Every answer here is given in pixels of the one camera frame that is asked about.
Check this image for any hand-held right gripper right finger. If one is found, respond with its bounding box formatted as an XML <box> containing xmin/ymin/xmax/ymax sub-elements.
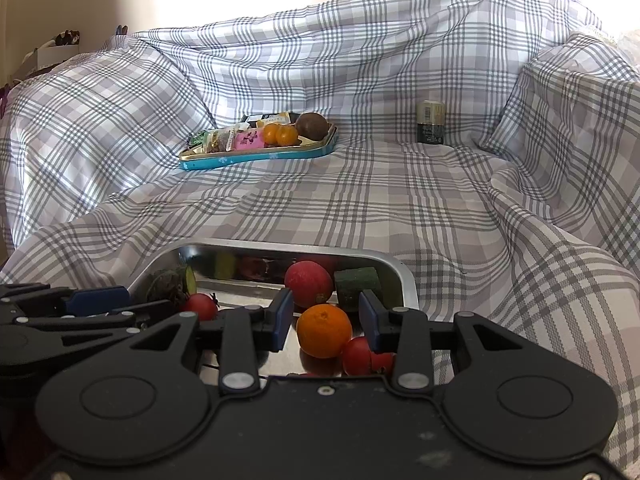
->
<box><xmin>358</xmin><ymin>290</ymin><xmax>519</xmax><ymax>392</ymax></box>

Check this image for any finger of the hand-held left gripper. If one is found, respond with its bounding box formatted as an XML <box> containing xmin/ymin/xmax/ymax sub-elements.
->
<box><xmin>15</xmin><ymin>310</ymin><xmax>162</xmax><ymax>362</ymax></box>
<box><xmin>0</xmin><ymin>283</ymin><xmax>132</xmax><ymax>318</ymax></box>

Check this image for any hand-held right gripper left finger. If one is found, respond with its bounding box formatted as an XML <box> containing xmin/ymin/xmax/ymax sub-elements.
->
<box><xmin>130</xmin><ymin>287</ymin><xmax>295</xmax><ymax>394</ymax></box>

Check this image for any green cucumber piece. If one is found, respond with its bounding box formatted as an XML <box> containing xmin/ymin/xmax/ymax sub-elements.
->
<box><xmin>333</xmin><ymin>266</ymin><xmax>382</xmax><ymax>311</ymax></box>
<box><xmin>145</xmin><ymin>264</ymin><xmax>197</xmax><ymax>307</ymax></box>

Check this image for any large pink-red fruit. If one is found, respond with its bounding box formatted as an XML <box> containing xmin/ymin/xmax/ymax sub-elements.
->
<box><xmin>284</xmin><ymin>260</ymin><xmax>334</xmax><ymax>309</ymax></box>

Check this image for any large orange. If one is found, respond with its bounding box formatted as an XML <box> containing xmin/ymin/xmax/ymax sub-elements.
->
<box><xmin>296</xmin><ymin>303</ymin><xmax>353</xmax><ymax>359</ymax></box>

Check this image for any stainless steel tray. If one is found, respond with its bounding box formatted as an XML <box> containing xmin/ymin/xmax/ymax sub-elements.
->
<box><xmin>127</xmin><ymin>240</ymin><xmax>420</xmax><ymax>378</ymax></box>

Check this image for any grey plaid bed sheet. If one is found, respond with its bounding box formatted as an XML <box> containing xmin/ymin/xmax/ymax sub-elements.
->
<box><xmin>0</xmin><ymin>0</ymin><xmax>640</xmax><ymax>466</ymax></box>

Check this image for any blue tin tray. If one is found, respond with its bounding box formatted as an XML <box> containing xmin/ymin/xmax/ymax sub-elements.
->
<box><xmin>179</xmin><ymin>111</ymin><xmax>339</xmax><ymax>171</ymax></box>

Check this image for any pink snack packet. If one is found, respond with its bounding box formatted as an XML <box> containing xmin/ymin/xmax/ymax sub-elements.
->
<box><xmin>234</xmin><ymin>129</ymin><xmax>265</xmax><ymax>151</ymax></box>

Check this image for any clear snack bag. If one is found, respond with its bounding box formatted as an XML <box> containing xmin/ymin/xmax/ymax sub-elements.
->
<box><xmin>206</xmin><ymin>130</ymin><xmax>237</xmax><ymax>153</ymax></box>

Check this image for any brown round fruit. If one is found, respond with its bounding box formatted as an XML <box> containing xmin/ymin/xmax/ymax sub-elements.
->
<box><xmin>295</xmin><ymin>112</ymin><xmax>331</xmax><ymax>140</ymax></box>

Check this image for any dark green can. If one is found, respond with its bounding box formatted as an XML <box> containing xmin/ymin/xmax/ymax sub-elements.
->
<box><xmin>416</xmin><ymin>100</ymin><xmax>446</xmax><ymax>146</ymax></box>

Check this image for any white cardboard box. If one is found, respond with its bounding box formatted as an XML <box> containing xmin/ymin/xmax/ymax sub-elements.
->
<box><xmin>10</xmin><ymin>30</ymin><xmax>82</xmax><ymax>83</ymax></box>

